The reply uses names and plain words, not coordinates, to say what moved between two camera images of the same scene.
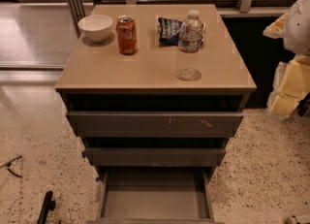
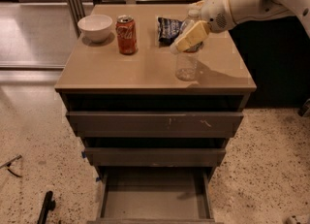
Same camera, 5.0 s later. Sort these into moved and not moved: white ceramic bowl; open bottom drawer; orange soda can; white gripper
Moved: white gripper
Not moved: white ceramic bowl; open bottom drawer; orange soda can
